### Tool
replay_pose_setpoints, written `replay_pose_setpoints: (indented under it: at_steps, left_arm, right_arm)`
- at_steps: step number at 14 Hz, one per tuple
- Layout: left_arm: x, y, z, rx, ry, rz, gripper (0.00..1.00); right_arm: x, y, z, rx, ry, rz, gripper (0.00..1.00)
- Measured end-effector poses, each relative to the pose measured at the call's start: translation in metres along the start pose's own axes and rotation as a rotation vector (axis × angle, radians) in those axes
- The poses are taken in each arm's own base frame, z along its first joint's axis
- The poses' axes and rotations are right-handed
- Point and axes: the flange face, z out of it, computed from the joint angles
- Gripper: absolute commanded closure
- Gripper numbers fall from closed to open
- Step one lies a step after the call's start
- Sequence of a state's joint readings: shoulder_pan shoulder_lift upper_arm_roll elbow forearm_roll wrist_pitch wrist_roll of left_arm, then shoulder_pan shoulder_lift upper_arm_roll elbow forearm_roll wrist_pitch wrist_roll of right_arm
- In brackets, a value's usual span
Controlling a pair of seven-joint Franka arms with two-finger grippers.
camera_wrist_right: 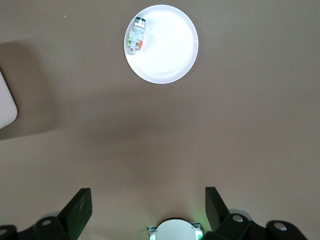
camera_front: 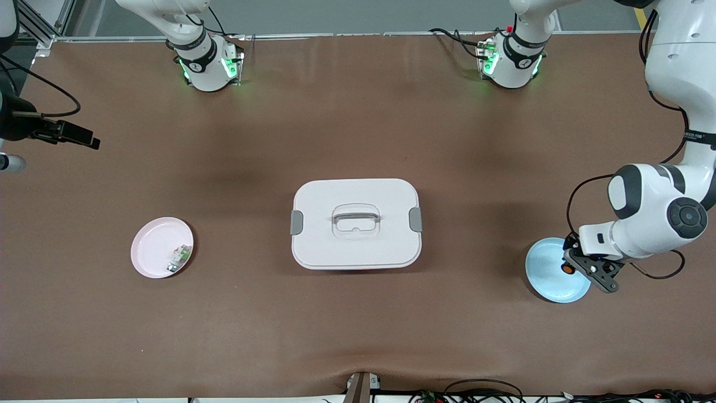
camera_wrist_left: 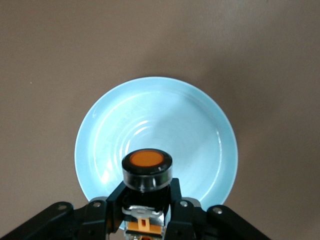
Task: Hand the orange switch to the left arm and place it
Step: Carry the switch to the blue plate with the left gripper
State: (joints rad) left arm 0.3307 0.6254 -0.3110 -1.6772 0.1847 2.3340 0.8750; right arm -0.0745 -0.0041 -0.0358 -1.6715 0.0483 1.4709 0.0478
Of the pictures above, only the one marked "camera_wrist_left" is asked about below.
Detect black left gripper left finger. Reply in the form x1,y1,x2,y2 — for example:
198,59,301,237
0,181,127,240

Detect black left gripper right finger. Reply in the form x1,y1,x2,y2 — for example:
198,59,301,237
164,177,276,240

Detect light blue round plate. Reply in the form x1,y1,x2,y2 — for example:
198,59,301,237
74,76,239,231

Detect orange push button switch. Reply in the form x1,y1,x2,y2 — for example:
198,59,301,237
121,147,174,240

